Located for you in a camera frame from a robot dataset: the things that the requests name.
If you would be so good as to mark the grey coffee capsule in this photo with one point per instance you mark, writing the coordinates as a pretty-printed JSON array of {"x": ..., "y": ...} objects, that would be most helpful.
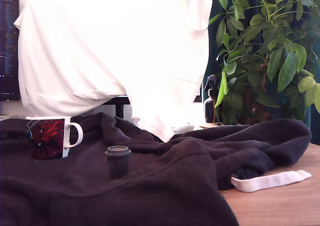
[{"x": 117, "y": 163}]

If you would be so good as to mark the dark spray bottle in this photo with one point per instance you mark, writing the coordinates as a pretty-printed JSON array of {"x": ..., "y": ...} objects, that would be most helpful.
[{"x": 210, "y": 106}]

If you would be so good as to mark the dark grey hoodie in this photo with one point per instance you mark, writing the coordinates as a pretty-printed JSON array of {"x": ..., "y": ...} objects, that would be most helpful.
[{"x": 150, "y": 186}]

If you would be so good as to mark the red printed white mug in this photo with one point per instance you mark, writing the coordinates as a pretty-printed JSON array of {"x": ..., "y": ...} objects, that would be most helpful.
[{"x": 50, "y": 136}]

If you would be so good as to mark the green leafy house plant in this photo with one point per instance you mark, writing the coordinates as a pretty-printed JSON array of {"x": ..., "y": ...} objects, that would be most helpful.
[{"x": 285, "y": 71}]

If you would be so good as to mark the black computer monitor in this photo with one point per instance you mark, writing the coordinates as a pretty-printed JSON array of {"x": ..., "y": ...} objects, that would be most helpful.
[{"x": 8, "y": 48}]

